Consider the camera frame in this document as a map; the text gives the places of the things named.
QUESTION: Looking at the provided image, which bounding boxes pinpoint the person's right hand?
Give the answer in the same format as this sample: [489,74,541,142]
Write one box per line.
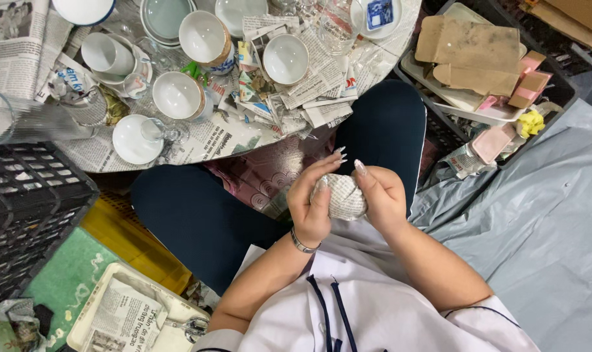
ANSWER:
[352,159,410,236]

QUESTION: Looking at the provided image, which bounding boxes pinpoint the person's left hand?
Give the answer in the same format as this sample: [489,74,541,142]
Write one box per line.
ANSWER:
[286,146,348,247]

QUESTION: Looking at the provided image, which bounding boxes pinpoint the newspaper-wrapped round item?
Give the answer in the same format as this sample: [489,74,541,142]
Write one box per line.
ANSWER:
[310,173,369,222]

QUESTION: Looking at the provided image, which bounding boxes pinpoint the crumpled newspaper scrap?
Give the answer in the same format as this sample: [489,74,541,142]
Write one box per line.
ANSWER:
[439,144,498,180]

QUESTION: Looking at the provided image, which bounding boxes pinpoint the person's dark trousers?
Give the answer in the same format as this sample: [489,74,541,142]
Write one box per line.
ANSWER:
[129,80,427,297]

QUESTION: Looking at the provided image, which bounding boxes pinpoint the newspaper table cover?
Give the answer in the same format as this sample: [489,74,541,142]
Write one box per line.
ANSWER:
[55,0,424,174]

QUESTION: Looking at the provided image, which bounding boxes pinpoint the person's white shirt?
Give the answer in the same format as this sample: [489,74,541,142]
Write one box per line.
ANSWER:
[190,219,541,352]

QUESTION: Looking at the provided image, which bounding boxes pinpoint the pale pink box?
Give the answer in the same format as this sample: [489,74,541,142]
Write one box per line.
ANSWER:
[471,123,518,166]

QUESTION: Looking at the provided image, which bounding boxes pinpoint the pile of torn newspaper pieces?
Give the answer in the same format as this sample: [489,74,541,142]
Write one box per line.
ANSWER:
[236,15,360,136]

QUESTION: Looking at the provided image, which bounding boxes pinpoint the white plastic tray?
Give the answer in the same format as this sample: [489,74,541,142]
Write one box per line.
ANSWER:
[400,2,529,127]

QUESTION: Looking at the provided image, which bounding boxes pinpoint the small flat cardboard box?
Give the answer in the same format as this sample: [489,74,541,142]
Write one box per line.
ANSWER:
[432,64,521,97]

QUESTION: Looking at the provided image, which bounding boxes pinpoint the grey plastic sheet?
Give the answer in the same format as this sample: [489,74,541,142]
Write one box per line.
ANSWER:
[407,98,592,352]

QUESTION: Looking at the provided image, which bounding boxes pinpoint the white porcelain bowl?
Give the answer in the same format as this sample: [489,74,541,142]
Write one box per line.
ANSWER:
[262,33,311,87]

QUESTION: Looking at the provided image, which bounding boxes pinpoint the cream tray with newspaper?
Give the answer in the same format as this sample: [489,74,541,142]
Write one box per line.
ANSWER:
[66,262,211,352]

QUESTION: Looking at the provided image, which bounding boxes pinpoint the metal scissors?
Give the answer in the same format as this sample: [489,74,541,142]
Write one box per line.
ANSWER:
[163,316,210,344]

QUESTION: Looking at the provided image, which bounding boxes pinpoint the yellow ribbon bow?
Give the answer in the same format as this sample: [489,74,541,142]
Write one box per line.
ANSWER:
[515,110,546,139]

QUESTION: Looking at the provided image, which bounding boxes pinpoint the small clear stem glass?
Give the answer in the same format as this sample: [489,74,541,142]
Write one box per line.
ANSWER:
[140,117,192,145]

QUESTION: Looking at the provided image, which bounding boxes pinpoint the white cup with gold band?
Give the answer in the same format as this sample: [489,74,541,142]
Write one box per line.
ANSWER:
[178,10,237,75]
[151,71,215,122]

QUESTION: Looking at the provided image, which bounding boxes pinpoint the green plastic piece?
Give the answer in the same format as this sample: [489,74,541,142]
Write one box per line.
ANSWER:
[180,61,209,87]

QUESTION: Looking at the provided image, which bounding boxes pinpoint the clear drinking glass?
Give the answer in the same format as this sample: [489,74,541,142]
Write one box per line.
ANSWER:
[317,0,364,56]

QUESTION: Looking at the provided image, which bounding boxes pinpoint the large flat cardboard box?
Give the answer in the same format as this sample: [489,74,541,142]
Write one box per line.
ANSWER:
[414,15,522,75]

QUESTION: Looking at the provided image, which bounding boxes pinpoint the pink and brown box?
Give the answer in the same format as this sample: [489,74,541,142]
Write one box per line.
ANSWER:
[518,50,547,75]
[508,70,554,110]

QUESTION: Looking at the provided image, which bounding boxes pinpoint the white plate under blue dish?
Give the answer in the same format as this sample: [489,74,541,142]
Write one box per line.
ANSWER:
[349,0,403,41]

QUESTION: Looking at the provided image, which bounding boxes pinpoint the small blue square dish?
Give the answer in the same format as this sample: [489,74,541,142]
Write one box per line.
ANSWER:
[365,0,395,31]

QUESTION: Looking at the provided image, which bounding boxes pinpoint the plain white saucer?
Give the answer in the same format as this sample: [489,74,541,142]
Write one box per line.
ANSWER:
[111,114,166,166]

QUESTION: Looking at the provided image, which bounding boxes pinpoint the cluster of small clear glasses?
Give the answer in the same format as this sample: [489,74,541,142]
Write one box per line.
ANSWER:
[275,0,322,21]

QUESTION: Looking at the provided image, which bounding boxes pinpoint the plain white plate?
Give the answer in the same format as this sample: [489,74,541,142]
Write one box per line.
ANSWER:
[214,0,269,39]

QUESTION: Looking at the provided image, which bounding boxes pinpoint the black crate with packaging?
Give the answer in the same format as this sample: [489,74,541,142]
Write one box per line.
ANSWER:
[393,0,581,171]

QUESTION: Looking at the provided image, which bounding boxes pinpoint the folded newspaper sheet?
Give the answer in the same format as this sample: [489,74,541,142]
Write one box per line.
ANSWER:
[82,276,170,352]

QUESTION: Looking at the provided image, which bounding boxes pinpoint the white saucer with pattern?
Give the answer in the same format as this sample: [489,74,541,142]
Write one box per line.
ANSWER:
[91,33,154,99]

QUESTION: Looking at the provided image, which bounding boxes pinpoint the green patterned mat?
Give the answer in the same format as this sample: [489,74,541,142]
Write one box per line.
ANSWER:
[21,226,121,352]

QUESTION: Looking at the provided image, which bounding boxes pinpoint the plain white cup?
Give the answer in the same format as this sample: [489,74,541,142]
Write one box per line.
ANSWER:
[80,32,136,77]

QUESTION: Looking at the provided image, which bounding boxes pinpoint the heap of brown cardboard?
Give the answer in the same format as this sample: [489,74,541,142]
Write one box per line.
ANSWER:
[518,0,592,55]

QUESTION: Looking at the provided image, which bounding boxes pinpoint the empty black plastic crate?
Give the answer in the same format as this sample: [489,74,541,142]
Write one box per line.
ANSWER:
[0,142,100,316]

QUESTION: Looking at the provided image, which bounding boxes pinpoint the large clear glass vase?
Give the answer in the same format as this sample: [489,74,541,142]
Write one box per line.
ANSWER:
[0,89,99,146]

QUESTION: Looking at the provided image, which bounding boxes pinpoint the white plate with blue rim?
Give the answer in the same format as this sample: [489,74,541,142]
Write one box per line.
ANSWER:
[51,0,117,26]

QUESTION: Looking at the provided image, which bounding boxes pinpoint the crumpled plastic bag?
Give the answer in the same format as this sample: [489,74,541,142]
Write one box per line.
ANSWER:
[0,298,55,352]

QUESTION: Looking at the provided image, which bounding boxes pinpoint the large open newspaper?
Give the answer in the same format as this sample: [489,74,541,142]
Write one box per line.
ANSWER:
[0,0,75,102]

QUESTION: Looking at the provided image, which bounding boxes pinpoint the silver wrist bracelet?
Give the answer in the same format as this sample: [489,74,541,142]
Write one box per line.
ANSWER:
[289,226,322,254]

